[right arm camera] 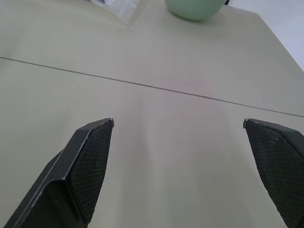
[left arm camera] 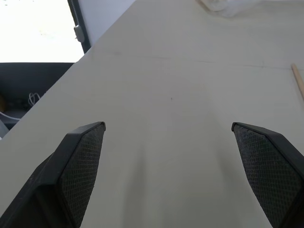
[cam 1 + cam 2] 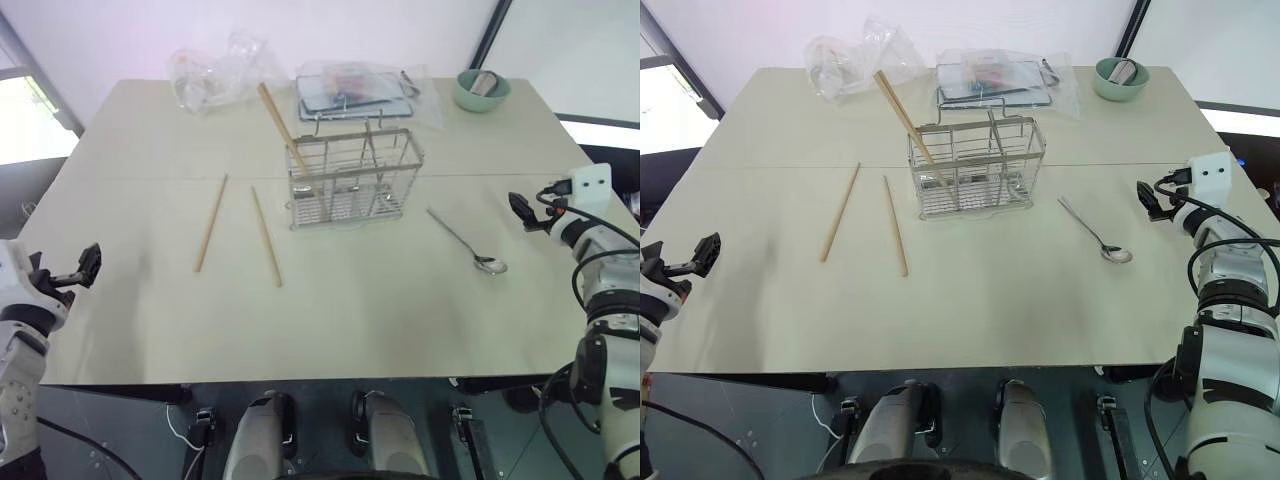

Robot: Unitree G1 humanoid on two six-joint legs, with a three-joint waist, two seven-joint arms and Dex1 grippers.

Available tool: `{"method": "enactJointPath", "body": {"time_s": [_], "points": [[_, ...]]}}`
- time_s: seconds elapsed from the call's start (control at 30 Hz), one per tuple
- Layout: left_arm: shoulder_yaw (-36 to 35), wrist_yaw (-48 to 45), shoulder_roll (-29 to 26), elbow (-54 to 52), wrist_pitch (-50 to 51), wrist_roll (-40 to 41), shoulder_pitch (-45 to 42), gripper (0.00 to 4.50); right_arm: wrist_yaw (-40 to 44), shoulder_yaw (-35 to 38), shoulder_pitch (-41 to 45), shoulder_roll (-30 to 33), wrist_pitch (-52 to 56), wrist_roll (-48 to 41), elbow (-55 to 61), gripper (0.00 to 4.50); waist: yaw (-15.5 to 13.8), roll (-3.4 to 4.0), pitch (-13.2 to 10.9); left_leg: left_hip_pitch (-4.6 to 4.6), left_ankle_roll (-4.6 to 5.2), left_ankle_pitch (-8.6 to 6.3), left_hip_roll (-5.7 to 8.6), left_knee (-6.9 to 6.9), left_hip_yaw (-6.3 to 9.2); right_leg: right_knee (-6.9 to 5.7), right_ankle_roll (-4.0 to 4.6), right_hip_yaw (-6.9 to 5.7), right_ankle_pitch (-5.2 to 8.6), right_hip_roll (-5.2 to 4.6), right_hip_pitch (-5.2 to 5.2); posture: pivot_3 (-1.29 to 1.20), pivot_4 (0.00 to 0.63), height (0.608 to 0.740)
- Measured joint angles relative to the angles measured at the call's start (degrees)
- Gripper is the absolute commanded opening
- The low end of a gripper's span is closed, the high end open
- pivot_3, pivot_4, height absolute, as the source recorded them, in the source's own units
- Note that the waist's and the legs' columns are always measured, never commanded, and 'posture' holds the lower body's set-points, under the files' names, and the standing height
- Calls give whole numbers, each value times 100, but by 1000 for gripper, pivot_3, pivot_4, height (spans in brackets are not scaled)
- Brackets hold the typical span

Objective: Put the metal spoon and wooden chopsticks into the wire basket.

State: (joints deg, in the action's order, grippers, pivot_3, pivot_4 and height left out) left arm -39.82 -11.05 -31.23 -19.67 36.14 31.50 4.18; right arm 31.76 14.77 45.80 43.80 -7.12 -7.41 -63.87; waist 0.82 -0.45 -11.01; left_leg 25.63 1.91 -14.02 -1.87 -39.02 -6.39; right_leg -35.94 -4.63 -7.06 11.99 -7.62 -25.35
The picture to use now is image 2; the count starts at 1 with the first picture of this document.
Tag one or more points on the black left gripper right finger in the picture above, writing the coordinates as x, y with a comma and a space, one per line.
268, 166

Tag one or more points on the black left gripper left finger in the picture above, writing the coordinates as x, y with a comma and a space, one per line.
71, 171

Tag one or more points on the wooden chopstick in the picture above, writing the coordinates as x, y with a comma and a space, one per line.
298, 78

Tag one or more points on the dark window frame post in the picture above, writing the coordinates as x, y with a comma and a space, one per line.
79, 23

